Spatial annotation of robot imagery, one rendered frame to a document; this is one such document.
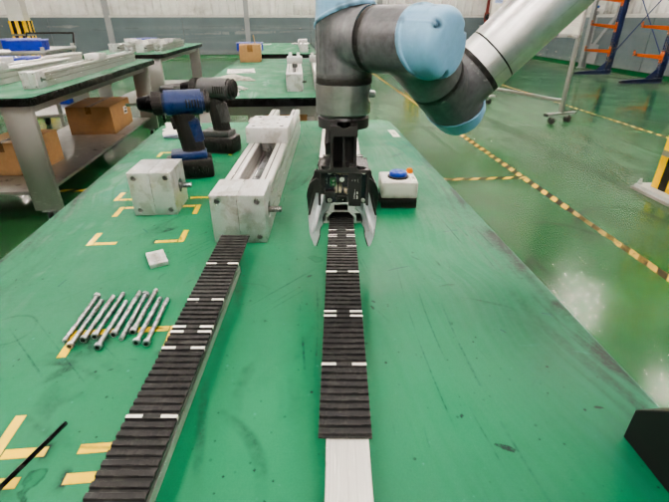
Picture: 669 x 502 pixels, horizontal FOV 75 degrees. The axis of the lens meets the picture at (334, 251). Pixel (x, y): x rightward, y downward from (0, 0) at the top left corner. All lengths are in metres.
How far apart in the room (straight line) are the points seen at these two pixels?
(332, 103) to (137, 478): 0.46
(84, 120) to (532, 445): 4.45
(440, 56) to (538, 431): 0.40
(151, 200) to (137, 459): 0.65
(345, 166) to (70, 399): 0.43
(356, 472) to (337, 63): 0.46
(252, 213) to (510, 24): 0.50
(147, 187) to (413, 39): 0.66
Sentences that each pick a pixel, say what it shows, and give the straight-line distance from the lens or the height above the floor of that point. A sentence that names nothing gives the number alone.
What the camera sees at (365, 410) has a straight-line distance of 0.46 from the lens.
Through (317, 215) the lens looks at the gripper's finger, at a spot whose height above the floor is 0.89.
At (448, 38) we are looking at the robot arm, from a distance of 0.53.
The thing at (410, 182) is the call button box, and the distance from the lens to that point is 0.98.
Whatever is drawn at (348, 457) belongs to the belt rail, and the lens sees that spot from 0.43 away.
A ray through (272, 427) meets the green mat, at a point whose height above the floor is 0.78.
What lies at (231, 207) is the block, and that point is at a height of 0.85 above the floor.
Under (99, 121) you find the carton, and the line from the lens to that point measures 4.60.
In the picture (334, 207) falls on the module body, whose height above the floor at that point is 0.81.
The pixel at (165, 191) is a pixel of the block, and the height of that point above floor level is 0.83.
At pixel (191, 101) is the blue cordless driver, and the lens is 1.19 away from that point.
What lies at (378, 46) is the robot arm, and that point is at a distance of 0.54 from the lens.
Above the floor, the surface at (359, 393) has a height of 0.81.
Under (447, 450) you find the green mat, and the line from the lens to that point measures 0.49.
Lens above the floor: 1.16
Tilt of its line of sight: 28 degrees down
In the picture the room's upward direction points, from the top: straight up
